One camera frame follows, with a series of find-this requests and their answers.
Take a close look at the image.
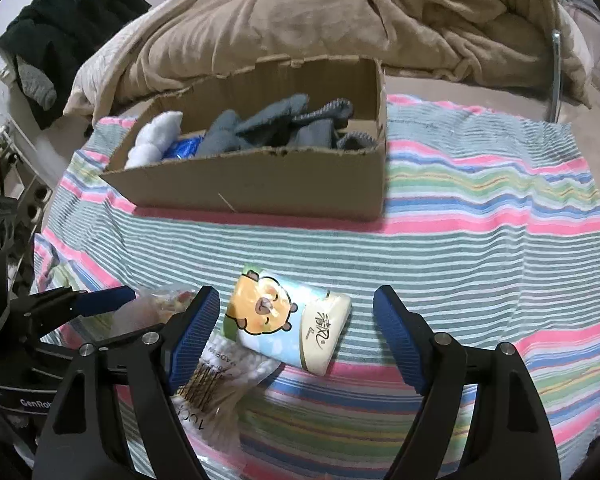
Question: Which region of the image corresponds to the chrome chair frame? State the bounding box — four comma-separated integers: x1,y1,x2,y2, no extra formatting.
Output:
547,29,562,122

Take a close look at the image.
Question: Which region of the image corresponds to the white sock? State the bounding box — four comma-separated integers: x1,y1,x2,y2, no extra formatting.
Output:
124,110,183,169

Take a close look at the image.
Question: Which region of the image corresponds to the grey knitted sock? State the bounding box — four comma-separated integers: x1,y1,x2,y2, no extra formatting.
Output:
196,93,310,157

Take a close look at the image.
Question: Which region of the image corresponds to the black clothes pile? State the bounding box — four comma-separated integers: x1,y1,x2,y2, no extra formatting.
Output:
0,0,150,129

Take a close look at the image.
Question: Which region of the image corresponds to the cotton swab plastic bag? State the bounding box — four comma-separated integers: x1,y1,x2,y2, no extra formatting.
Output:
172,333,280,453

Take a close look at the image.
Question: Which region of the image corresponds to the striped colourful towel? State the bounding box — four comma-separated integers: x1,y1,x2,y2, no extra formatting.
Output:
33,95,600,479

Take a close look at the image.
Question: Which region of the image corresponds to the bear print tissue pack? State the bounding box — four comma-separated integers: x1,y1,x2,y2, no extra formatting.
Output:
223,266,351,376

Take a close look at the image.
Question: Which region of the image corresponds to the blue tissue packet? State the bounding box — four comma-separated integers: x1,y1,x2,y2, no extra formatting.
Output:
163,134,204,159

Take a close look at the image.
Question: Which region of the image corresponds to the cardboard box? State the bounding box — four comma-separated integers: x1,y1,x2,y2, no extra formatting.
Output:
102,56,387,221

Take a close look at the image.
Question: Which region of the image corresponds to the clear bag of snacks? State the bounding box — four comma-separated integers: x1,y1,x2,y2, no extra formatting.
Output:
109,285,196,337

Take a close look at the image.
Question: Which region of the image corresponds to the grey sock pair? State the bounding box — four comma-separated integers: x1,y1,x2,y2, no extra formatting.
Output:
287,98,377,151

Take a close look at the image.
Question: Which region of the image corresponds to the beige fleece blanket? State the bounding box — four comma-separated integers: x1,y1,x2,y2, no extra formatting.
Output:
92,0,592,111

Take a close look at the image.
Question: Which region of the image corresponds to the white wire rack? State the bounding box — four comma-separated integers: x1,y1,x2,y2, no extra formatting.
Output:
0,51,52,297

